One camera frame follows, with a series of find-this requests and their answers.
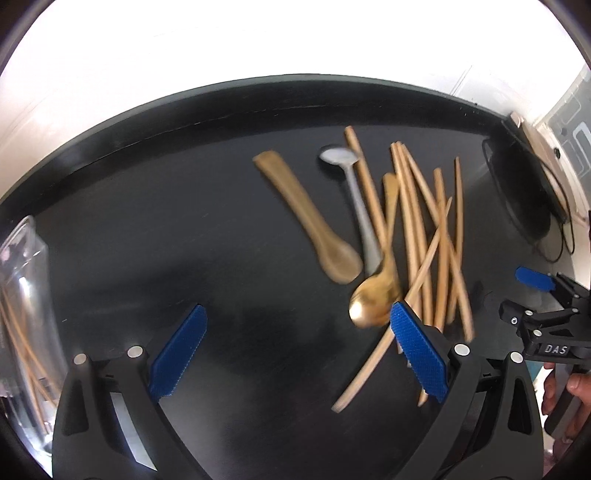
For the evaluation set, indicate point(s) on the person's right hand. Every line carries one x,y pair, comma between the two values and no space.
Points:
579,385

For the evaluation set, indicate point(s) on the translucent patterned panel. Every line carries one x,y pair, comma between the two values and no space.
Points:
577,120

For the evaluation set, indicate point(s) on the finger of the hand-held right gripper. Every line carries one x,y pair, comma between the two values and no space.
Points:
515,314
533,278

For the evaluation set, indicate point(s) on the silver metal spoon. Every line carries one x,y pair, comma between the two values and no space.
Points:
339,156

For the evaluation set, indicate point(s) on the tapered wooden chopstick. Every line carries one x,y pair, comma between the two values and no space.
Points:
34,406
32,360

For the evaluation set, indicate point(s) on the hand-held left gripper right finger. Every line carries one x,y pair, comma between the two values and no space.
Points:
418,355

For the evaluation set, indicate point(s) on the light wooden spoon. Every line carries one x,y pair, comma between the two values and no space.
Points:
339,263

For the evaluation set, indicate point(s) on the gold metal spoon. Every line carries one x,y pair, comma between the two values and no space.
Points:
369,300

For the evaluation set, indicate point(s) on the pile of wooden chopsticks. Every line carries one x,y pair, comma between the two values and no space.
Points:
369,194

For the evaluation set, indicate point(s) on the clear glass container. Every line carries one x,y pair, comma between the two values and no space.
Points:
27,258

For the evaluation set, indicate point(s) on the wooden stand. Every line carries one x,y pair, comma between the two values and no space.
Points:
538,138

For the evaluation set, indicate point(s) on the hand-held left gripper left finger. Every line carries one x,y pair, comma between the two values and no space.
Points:
178,355

